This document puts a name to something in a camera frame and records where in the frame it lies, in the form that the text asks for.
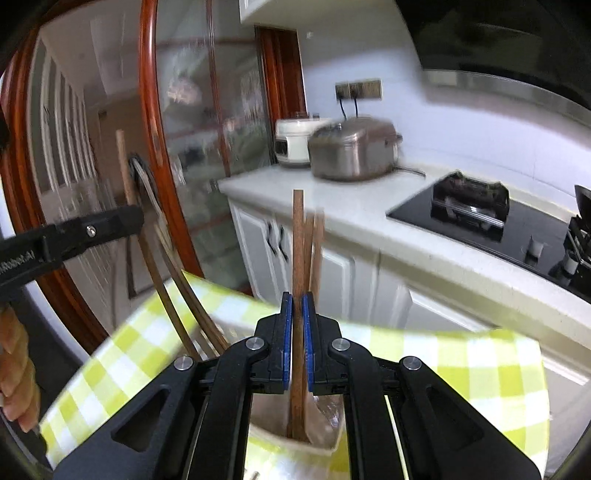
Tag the white wall cabinet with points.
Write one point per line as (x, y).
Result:
(300, 9)

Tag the black burner grate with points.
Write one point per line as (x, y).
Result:
(582, 226)
(471, 203)

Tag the person's left hand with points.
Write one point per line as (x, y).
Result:
(16, 369)

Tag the row of brown chopsticks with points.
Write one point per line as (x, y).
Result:
(184, 295)

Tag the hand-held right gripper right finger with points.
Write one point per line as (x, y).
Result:
(308, 332)

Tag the white kitchen counter cabinet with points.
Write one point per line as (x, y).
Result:
(351, 203)

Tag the reddish wooden door frame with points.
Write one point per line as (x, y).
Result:
(154, 115)
(60, 295)

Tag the white glass-front cupboard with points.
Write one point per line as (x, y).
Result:
(60, 138)

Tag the chair with curved back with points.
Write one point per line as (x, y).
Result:
(124, 161)

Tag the white plastic utensil basket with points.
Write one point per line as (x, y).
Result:
(277, 438)

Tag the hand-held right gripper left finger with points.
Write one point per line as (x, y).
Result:
(287, 332)

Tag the dark range hood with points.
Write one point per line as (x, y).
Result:
(508, 37)

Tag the black glass cooktop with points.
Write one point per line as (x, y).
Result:
(521, 258)

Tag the wall power outlets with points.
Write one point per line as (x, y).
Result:
(359, 90)

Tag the green checked tablecloth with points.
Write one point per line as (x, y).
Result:
(461, 360)

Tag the silver stove knob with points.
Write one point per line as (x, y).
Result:
(536, 249)
(570, 264)

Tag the white rice cooker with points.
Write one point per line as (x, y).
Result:
(293, 143)

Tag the brown wooden door panel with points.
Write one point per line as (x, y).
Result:
(281, 87)

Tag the silver electric pressure cooker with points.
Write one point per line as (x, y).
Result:
(355, 147)

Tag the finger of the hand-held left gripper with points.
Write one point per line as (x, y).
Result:
(101, 228)

